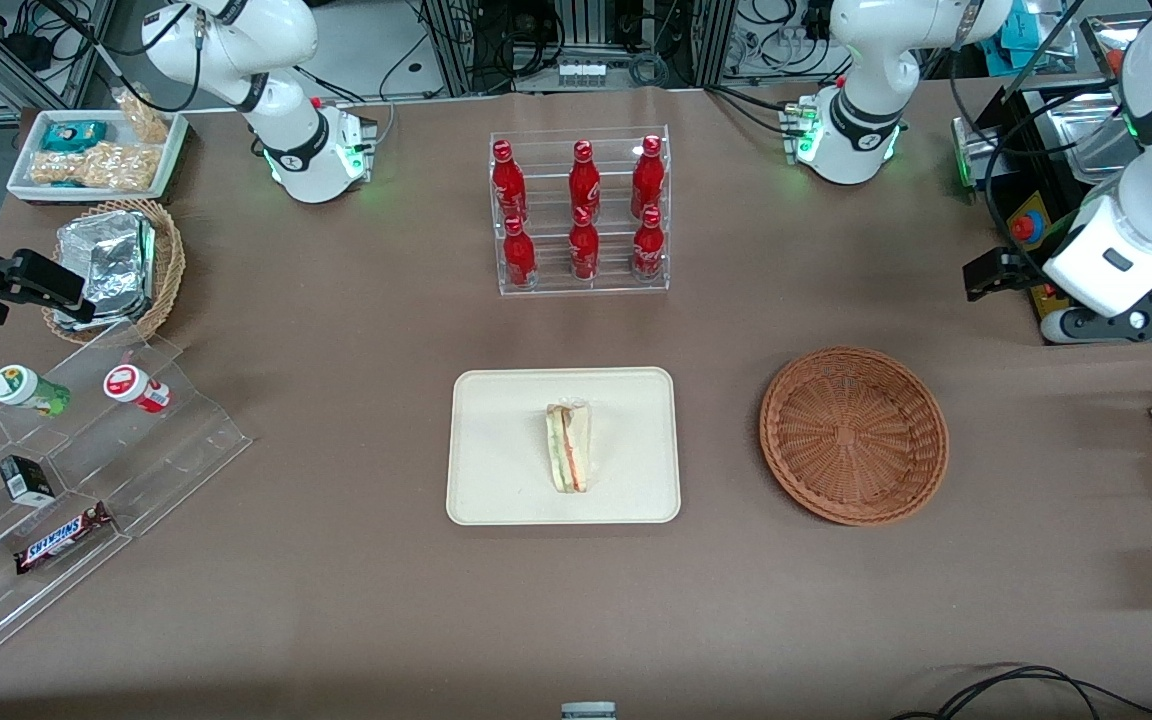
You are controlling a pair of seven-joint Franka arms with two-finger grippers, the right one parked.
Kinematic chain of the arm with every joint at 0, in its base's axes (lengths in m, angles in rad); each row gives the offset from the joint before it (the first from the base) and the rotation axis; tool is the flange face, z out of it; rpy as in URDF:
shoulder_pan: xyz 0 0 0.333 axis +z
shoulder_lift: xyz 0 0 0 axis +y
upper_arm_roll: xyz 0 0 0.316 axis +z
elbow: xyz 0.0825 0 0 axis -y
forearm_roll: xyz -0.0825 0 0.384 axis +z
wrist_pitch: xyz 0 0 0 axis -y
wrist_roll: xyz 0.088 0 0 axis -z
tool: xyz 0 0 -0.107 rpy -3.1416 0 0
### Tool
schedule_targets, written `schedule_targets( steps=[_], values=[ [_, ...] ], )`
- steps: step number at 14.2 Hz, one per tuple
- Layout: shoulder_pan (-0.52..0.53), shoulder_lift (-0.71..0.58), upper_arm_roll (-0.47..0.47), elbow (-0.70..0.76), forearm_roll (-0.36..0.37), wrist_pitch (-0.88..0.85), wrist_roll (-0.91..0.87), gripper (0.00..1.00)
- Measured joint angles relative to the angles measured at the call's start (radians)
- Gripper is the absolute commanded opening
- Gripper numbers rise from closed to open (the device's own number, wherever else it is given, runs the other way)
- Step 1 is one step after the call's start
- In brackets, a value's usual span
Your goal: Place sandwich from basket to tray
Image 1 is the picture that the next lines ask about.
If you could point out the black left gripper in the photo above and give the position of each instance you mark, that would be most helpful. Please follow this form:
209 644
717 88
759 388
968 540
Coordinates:
1016 270

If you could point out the triangular sandwich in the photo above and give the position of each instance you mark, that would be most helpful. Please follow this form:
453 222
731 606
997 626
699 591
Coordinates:
568 450

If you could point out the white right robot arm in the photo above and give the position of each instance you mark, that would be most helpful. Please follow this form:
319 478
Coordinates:
236 40

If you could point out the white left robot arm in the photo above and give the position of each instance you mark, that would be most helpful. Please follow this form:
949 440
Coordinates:
1136 240

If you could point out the tan oval wicker basket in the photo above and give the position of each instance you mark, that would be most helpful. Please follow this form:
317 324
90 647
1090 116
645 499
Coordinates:
170 265

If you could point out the white rectangular snack tray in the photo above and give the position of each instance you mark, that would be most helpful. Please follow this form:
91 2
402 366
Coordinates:
24 172

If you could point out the brown round wicker basket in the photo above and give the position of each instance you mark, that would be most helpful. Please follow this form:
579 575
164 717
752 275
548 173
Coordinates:
854 436

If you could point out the cream rectangular plastic tray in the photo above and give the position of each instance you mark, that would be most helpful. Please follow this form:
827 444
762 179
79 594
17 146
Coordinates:
496 450

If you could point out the silver foil wrapped package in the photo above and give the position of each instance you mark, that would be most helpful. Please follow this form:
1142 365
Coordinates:
121 310
106 260

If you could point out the red emergency stop button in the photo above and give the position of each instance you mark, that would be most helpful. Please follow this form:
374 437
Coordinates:
1026 226

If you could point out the green lidded drink bottle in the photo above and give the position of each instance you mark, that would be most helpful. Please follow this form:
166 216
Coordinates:
24 388

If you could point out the red lidded drink bottle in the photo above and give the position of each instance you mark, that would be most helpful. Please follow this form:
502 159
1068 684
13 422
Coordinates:
134 386

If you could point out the metal device with green light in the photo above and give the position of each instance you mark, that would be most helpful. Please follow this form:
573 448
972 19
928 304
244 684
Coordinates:
978 155

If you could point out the large clear nut bag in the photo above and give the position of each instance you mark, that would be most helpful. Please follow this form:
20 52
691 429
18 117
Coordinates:
96 167

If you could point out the clear acrylic stepped display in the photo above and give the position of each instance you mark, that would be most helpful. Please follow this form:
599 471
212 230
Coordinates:
166 450

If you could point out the small black carton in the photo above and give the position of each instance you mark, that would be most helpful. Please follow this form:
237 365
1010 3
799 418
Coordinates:
28 480

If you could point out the teal snack packet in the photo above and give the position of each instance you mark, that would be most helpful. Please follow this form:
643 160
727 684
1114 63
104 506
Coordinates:
74 135

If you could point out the large metal pan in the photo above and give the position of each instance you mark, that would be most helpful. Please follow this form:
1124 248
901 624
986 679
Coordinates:
1086 130

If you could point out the small clear nut bag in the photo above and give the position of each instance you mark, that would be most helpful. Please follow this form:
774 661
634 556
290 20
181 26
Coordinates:
144 118

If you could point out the Snickers chocolate bar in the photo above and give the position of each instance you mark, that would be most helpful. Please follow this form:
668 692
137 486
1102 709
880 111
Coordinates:
61 538

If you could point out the red cola bottle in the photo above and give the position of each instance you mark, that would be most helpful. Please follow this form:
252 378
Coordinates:
508 185
584 182
584 250
520 257
648 180
648 250

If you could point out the clear acrylic bottle rack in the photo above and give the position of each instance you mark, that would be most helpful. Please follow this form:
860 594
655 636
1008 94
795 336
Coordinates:
546 288

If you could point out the white power strip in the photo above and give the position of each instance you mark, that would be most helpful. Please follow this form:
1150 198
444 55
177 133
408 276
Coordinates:
581 72

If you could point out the small grey white device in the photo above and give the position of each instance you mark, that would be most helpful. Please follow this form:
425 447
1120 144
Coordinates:
588 711

